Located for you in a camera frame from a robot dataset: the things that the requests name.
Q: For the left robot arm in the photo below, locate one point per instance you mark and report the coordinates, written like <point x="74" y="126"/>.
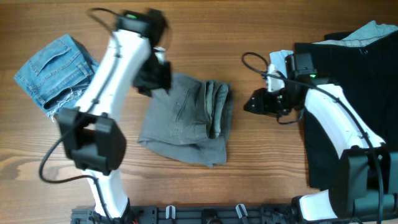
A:
<point x="89" y="131"/>

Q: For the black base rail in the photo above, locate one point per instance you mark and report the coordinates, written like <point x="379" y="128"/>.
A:
<point x="264" y="214"/>

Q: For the folded blue denim shorts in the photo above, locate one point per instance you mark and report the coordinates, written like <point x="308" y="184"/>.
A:
<point x="57" y="76"/>

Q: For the light blue garment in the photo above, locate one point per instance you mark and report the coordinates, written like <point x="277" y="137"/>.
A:
<point x="362" y="37"/>

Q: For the grey shorts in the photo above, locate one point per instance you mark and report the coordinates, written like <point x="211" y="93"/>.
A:
<point x="191" y="122"/>

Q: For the black garment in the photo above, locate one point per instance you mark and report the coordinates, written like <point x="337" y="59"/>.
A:
<point x="368" y="77"/>

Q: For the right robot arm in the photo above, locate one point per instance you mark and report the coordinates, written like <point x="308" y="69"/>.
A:
<point x="364" y="185"/>

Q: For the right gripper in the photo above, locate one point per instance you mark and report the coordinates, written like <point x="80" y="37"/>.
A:
<point x="263" y="102"/>

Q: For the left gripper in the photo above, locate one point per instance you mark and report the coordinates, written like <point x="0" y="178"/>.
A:
<point x="148" y="86"/>

